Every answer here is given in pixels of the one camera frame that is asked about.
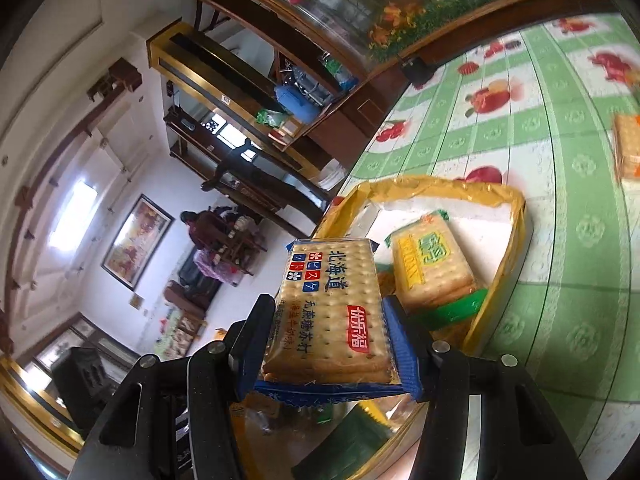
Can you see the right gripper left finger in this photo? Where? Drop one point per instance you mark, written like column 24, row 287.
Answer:
column 171, row 419

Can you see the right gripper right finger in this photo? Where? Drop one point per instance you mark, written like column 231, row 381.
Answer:
column 520, row 437

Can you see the dark green snack packet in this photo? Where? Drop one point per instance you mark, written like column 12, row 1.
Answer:
column 359, row 435

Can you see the blue Hokkaido cracker pack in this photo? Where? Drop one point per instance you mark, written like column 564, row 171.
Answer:
column 333, row 340

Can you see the Weidan green cracker pack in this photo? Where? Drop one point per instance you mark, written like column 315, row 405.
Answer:
column 434, row 281

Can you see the long orange wafer pack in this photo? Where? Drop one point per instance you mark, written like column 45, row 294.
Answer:
column 626, row 137

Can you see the black sofa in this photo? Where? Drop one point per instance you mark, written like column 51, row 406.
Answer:
column 197, row 287

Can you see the framed painting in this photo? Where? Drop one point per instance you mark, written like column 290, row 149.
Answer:
column 136, row 242

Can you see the ceiling light panel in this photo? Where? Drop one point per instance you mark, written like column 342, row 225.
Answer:
column 74, row 218

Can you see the seated person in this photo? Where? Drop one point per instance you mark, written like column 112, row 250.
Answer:
column 211, row 232

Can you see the dark wooden chair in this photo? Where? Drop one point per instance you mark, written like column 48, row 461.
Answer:
column 249, row 173

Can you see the green bag on cabinet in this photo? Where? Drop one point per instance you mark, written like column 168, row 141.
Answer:
column 271, row 118

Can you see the green fruit pattern tablecloth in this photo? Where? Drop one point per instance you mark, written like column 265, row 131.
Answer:
column 538, row 105

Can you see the blue thermos jug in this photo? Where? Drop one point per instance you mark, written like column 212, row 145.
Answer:
column 296, row 104

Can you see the wooden side cabinet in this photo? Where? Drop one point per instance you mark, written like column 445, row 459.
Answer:
column 345, row 128

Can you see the small black cup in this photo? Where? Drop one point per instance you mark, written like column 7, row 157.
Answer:
column 417, row 71

